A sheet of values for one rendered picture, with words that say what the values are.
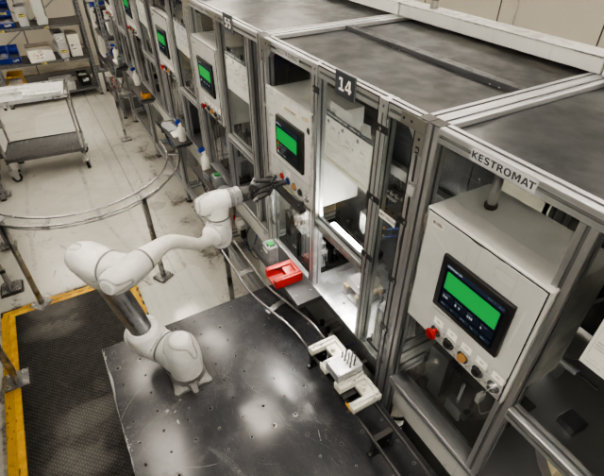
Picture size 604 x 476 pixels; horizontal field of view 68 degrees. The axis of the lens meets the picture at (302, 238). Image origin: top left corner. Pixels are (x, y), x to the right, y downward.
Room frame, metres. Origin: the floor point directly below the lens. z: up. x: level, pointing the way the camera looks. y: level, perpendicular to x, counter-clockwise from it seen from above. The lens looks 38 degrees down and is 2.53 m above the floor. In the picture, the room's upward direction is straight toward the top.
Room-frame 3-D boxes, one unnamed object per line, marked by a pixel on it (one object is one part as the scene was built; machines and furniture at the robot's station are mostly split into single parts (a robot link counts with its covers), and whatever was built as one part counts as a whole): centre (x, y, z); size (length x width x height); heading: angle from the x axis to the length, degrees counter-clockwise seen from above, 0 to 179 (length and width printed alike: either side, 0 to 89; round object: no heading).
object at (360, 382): (1.18, -0.18, 0.84); 0.36 x 0.14 x 0.10; 30
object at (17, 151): (4.62, 2.90, 0.47); 0.84 x 0.53 x 0.94; 114
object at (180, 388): (1.28, 0.54, 0.71); 0.22 x 0.18 x 0.06; 30
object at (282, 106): (1.93, -0.04, 1.60); 0.42 x 0.29 x 0.46; 30
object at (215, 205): (1.69, 0.41, 1.41); 0.16 x 0.11 x 0.13; 120
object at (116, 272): (1.19, 0.65, 1.44); 0.18 x 0.14 x 0.13; 154
